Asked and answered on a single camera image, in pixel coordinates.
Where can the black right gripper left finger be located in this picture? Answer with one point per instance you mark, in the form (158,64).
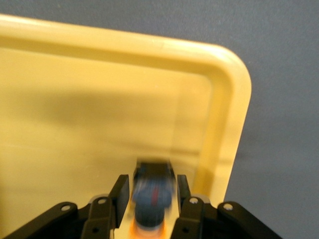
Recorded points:
(122,196)

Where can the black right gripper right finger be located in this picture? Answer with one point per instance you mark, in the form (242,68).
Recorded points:
(185,196)

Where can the yellow push button red mark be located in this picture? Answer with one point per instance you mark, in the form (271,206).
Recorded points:
(152,194)

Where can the yellow plastic tray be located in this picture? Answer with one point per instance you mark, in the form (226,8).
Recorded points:
(99,99)

